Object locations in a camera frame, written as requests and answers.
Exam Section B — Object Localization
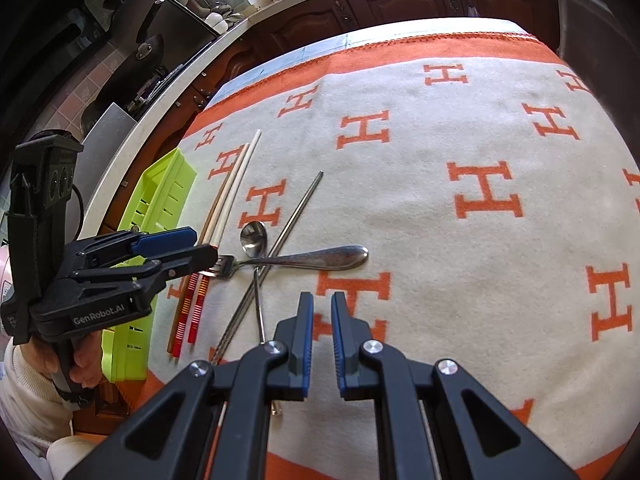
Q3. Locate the steel fork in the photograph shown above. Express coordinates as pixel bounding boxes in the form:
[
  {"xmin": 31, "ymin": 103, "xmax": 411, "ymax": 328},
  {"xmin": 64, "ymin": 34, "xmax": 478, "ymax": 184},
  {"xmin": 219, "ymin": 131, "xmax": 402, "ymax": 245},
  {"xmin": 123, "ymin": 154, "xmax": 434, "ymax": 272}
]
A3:
[{"xmin": 202, "ymin": 245, "xmax": 370, "ymax": 281}]

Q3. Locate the stainless steel appliance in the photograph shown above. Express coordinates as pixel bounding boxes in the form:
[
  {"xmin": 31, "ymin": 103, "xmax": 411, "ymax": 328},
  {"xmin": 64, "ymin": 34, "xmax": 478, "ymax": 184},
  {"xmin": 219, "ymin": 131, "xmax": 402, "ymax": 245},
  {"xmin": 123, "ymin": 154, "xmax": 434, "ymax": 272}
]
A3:
[{"xmin": 555, "ymin": 0, "xmax": 640, "ymax": 106}]

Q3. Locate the steel chopstick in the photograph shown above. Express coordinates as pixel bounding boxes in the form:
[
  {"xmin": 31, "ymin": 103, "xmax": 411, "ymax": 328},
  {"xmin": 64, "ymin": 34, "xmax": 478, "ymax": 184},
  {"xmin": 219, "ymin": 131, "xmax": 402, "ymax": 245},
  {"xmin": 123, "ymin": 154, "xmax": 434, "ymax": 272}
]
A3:
[{"xmin": 210, "ymin": 170, "xmax": 325, "ymax": 366}]

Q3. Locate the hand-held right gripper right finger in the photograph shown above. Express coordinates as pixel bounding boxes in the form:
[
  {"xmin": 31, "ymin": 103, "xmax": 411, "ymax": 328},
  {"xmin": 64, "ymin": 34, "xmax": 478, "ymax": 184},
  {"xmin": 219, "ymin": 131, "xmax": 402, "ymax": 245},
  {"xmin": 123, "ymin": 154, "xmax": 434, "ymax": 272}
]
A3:
[{"xmin": 330, "ymin": 291, "xmax": 581, "ymax": 480}]

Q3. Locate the lime green plastic tray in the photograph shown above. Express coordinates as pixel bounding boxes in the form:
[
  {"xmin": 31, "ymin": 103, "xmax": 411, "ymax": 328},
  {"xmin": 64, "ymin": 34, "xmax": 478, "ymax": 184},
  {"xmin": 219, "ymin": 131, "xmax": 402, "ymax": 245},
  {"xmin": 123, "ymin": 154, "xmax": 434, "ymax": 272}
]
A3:
[{"xmin": 100, "ymin": 147, "xmax": 199, "ymax": 383}]

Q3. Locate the black glass panel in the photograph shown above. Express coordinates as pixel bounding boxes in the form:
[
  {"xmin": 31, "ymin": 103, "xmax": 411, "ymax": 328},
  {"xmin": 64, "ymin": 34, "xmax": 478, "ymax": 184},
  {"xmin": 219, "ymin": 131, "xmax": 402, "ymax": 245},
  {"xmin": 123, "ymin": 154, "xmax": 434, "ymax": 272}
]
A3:
[{"xmin": 115, "ymin": 0, "xmax": 221, "ymax": 61}]

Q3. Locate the person's left hand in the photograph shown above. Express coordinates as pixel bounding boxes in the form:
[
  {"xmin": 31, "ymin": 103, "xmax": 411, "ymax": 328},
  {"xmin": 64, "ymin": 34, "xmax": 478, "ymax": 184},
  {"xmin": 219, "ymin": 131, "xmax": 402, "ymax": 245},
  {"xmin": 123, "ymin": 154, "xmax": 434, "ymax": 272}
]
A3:
[{"xmin": 27, "ymin": 332, "xmax": 108, "ymax": 390}]

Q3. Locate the black cable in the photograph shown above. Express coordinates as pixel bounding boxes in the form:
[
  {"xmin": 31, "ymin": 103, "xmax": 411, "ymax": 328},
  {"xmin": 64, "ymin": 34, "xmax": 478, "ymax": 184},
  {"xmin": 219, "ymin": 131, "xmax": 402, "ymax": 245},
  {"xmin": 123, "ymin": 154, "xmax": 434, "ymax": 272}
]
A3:
[{"xmin": 70, "ymin": 182, "xmax": 87, "ymax": 243}]

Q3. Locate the orange and beige printed blanket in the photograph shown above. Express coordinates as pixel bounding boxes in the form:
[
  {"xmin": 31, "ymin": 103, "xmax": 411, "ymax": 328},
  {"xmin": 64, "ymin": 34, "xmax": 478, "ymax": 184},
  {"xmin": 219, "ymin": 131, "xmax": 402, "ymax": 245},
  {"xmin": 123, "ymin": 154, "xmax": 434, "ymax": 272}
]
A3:
[{"xmin": 125, "ymin": 17, "xmax": 640, "ymax": 480}]

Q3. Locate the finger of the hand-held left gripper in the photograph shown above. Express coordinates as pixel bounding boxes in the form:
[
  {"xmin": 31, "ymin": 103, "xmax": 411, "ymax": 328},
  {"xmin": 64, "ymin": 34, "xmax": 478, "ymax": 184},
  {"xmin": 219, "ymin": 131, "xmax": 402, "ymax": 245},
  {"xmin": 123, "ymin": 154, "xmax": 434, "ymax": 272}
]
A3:
[
  {"xmin": 70, "ymin": 244, "xmax": 219, "ymax": 291},
  {"xmin": 75, "ymin": 226, "xmax": 198, "ymax": 268}
]

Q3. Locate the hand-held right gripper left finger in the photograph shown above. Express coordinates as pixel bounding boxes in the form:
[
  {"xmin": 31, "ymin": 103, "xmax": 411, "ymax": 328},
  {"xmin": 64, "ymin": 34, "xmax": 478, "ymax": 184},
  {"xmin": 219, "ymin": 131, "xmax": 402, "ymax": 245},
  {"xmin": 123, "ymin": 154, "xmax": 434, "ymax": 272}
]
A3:
[{"xmin": 62, "ymin": 291, "xmax": 316, "ymax": 480}]

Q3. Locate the grey metal plate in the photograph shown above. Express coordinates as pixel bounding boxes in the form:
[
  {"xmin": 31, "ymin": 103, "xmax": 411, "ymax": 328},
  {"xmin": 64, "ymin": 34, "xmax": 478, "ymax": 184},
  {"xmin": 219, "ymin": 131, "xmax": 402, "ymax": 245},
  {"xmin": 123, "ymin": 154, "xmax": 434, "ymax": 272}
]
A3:
[{"xmin": 75, "ymin": 102, "xmax": 138, "ymax": 221}]

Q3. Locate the person's left forearm white sleeve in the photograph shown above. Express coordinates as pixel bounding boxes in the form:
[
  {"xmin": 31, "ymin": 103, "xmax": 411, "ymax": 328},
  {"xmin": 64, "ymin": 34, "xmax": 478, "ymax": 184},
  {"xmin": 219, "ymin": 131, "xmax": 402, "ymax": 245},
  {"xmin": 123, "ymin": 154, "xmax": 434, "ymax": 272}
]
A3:
[{"xmin": 0, "ymin": 345, "xmax": 108, "ymax": 476}]

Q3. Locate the small thin steel spoon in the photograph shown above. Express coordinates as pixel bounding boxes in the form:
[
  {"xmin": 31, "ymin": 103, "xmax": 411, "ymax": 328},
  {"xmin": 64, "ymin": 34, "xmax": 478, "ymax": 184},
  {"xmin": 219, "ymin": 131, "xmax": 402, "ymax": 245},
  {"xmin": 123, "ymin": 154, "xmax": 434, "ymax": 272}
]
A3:
[{"xmin": 240, "ymin": 221, "xmax": 285, "ymax": 418}]

